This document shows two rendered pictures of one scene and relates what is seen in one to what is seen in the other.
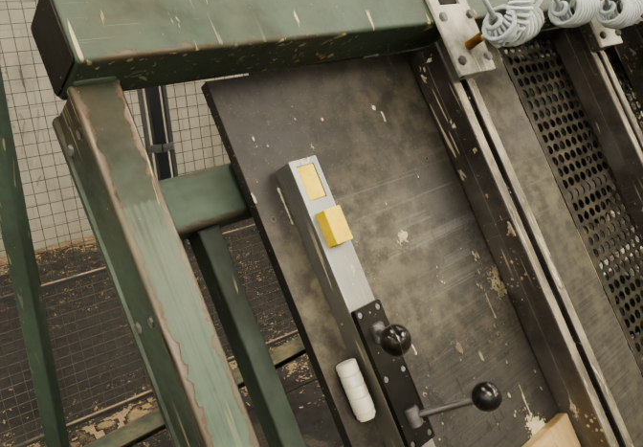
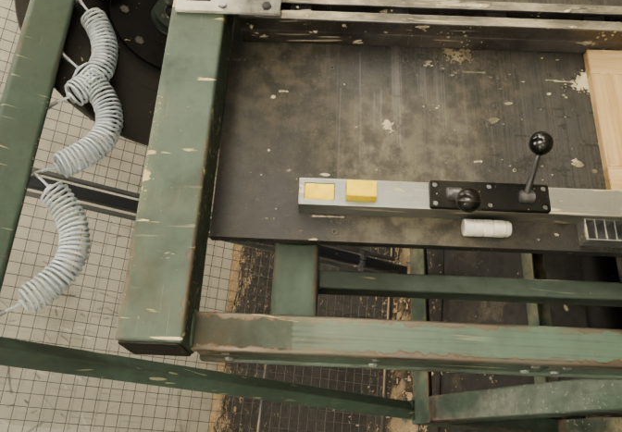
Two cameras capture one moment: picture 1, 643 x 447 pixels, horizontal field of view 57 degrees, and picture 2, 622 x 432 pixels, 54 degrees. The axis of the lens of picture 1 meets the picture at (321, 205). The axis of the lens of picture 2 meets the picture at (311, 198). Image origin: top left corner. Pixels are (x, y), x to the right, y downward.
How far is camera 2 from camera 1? 0.31 m
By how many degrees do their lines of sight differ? 14
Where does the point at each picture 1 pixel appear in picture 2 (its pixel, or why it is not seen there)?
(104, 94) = (204, 326)
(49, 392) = (365, 403)
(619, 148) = not seen: outside the picture
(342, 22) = (203, 108)
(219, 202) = (304, 264)
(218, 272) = (354, 286)
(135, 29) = (167, 289)
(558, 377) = (556, 43)
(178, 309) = (376, 340)
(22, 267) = (267, 390)
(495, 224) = (411, 35)
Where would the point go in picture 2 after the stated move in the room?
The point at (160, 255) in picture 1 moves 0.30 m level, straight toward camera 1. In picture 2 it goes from (333, 336) to (468, 409)
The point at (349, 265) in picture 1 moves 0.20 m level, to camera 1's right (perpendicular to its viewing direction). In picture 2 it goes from (394, 191) to (442, 79)
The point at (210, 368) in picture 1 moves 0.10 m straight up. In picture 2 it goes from (425, 336) to (371, 326)
